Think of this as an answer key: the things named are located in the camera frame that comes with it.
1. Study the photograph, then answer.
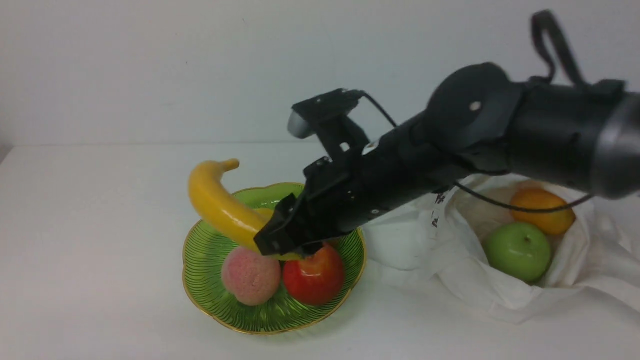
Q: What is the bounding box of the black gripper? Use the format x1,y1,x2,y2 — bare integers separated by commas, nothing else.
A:
254,112,451,256

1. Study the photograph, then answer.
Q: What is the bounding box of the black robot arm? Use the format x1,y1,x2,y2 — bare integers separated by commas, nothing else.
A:
254,63,640,255

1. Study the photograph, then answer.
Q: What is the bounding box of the orange fruit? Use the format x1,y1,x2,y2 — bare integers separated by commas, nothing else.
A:
509,187,576,236

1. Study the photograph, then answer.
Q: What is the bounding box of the white cloth bag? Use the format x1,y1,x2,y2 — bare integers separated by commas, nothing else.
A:
362,187,640,324

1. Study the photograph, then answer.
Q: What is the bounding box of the yellow banana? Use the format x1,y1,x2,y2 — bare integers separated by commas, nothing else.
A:
187,158,272,254

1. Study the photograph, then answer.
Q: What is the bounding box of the pink peach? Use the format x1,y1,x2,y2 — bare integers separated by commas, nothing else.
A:
221,246,281,306

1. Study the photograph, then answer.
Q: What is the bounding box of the red apple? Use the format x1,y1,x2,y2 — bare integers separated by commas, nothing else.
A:
282,243,345,306

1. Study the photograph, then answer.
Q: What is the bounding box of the green ribbed plate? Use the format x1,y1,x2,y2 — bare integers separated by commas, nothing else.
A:
182,182,368,335

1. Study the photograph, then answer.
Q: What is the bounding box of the green apple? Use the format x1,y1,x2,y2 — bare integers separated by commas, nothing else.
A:
482,222,553,283

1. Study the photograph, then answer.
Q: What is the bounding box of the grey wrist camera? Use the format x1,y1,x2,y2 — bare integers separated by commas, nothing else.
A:
287,88,371,161

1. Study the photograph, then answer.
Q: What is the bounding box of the black cable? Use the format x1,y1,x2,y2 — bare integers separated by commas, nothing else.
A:
357,10,596,215

